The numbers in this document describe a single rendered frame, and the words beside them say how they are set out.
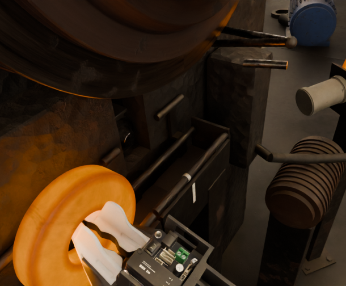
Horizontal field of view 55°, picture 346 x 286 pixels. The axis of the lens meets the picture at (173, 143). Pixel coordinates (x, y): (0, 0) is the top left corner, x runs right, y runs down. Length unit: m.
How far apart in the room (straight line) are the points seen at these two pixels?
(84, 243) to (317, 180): 0.54
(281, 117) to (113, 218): 1.57
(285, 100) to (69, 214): 1.74
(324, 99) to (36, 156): 0.56
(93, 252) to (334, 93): 0.57
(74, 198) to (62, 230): 0.03
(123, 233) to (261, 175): 1.18
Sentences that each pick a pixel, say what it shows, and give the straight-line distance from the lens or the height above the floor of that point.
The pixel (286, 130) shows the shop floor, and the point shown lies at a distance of 1.78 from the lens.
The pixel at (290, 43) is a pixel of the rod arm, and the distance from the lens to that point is 0.41.
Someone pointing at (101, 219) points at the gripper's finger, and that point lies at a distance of 0.38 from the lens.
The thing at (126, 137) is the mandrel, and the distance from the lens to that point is 0.52.
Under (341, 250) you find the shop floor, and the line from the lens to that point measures 1.35.
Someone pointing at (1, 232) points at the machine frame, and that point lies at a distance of 0.42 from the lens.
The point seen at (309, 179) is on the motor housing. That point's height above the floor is 0.53.
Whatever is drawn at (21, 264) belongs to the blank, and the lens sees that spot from 0.37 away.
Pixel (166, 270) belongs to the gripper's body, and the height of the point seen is 0.80.
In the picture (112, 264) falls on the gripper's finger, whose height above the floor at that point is 0.77.
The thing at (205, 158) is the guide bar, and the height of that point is 0.71.
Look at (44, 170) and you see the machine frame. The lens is 0.41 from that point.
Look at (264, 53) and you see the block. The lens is 0.62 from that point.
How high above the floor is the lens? 1.06
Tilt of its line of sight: 40 degrees down
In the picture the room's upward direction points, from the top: 5 degrees counter-clockwise
